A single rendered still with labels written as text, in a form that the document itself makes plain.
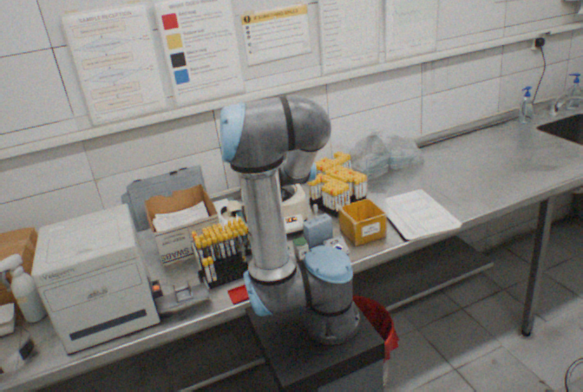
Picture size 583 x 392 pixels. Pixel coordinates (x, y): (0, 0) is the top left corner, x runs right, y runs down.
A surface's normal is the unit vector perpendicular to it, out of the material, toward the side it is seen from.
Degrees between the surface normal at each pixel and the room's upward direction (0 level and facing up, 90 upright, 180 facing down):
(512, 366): 0
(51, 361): 0
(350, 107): 90
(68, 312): 90
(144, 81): 94
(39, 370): 0
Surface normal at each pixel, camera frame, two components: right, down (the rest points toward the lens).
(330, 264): 0.04, -0.89
